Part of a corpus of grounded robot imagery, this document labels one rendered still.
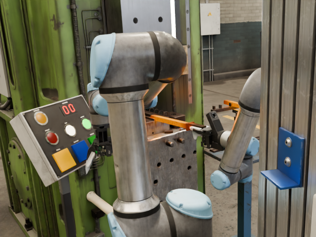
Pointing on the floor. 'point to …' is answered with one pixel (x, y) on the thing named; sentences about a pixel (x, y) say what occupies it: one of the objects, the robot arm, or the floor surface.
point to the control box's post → (67, 206)
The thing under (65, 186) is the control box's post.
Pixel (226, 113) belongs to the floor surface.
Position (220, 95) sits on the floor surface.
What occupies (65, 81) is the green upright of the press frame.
